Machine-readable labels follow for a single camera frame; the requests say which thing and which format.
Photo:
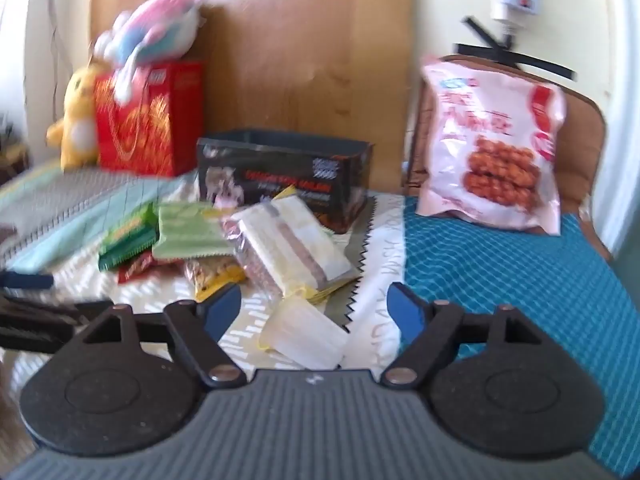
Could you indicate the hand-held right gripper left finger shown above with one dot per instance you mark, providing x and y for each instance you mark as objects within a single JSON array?
[{"x": 224, "y": 307}]

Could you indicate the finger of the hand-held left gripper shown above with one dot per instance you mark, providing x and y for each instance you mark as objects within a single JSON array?
[
  {"x": 25, "y": 280},
  {"x": 45, "y": 322}
]

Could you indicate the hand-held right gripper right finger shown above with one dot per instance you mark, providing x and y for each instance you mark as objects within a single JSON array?
[{"x": 406, "y": 312}]

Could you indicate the yellow peanut packet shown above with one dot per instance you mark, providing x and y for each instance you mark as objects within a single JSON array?
[{"x": 212, "y": 272}]

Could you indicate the yellow snack packet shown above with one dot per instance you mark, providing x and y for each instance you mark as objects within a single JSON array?
[{"x": 330, "y": 292}]

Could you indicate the light green snack packet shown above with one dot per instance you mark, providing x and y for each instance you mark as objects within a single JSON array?
[{"x": 187, "y": 232}]

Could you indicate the translucent white snack packet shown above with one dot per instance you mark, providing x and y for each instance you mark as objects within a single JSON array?
[{"x": 305, "y": 332}]

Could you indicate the clear pack of layered cakes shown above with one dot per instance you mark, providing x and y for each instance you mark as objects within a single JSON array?
[{"x": 295, "y": 245}]

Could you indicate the red snack packet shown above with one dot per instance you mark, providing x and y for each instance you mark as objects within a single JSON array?
[{"x": 137, "y": 267}]

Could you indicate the dark green snack packet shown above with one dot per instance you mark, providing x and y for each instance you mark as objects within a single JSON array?
[{"x": 125, "y": 252}]

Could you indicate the black snack box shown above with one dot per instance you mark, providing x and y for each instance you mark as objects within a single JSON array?
[{"x": 280, "y": 180}]

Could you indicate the cream patterned blanket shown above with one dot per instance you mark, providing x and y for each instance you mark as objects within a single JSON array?
[{"x": 370, "y": 300}]

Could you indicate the mint green quilt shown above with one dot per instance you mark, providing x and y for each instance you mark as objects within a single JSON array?
[{"x": 75, "y": 237}]

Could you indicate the teal mat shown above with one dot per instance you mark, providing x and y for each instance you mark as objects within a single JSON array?
[{"x": 500, "y": 270}]

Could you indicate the yellow plush toy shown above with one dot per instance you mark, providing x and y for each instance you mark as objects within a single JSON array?
[{"x": 80, "y": 110}]

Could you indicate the red gift bag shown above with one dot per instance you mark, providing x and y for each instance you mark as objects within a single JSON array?
[{"x": 160, "y": 130}]

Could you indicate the pink snack bag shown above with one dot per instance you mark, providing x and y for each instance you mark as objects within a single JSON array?
[{"x": 480, "y": 130}]

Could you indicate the brown cushion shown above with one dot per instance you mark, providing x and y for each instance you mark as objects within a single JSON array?
[{"x": 582, "y": 150}]

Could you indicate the wooden headboard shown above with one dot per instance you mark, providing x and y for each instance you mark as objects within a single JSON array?
[{"x": 300, "y": 60}]

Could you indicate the black tape strip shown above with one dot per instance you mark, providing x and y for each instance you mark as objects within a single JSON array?
[
  {"x": 482, "y": 32},
  {"x": 525, "y": 60}
]

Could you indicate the pastel plush toy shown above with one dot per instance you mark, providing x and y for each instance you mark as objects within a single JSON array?
[{"x": 150, "y": 25}]

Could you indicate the white door frame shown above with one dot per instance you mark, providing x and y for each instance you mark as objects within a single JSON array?
[{"x": 622, "y": 85}]

